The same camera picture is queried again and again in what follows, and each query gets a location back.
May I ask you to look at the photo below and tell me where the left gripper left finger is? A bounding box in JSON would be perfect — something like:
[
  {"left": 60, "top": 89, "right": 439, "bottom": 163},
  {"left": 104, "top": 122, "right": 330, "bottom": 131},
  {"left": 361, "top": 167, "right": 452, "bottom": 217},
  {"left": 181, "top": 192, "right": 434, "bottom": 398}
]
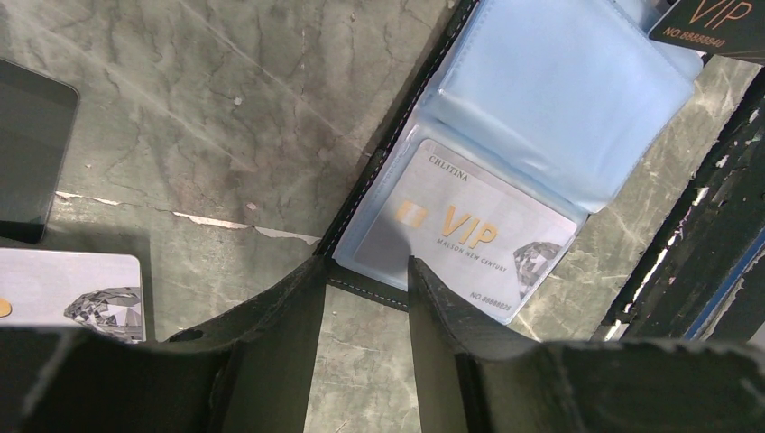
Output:
[{"left": 1, "top": 256, "right": 327, "bottom": 432}]

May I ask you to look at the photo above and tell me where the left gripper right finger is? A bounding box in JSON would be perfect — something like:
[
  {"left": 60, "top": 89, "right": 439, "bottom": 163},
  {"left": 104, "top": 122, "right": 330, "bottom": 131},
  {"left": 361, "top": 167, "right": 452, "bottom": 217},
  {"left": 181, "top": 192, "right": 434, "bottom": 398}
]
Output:
[{"left": 408, "top": 257, "right": 764, "bottom": 432}]

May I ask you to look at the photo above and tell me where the silver VIP credit card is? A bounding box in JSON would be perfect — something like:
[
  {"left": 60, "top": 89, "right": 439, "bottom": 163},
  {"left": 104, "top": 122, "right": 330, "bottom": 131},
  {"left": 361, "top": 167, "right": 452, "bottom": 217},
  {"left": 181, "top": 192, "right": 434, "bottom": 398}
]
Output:
[{"left": 350, "top": 139, "right": 577, "bottom": 325}]

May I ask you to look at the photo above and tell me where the black leather card holder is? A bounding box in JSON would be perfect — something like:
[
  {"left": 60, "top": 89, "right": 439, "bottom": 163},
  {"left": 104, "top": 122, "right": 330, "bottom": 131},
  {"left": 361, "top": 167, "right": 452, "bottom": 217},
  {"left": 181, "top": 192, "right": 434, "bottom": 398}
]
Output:
[{"left": 318, "top": 1, "right": 703, "bottom": 322}]

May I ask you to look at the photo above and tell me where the black VIP credit card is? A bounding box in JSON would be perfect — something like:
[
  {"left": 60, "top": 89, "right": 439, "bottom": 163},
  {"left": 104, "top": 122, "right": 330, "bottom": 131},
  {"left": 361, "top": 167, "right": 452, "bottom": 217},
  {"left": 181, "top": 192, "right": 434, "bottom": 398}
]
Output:
[{"left": 649, "top": 0, "right": 764, "bottom": 65}]

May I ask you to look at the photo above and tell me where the black credit card stack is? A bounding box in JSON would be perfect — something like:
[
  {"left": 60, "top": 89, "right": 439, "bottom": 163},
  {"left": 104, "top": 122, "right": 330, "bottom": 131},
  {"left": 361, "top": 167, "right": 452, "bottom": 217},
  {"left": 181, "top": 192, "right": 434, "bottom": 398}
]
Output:
[{"left": 1, "top": 60, "right": 79, "bottom": 244}]

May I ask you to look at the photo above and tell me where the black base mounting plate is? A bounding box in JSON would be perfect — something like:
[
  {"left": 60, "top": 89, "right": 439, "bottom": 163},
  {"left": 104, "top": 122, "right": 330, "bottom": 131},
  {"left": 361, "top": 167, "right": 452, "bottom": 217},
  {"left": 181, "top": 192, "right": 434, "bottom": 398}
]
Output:
[{"left": 592, "top": 71, "right": 764, "bottom": 341}]

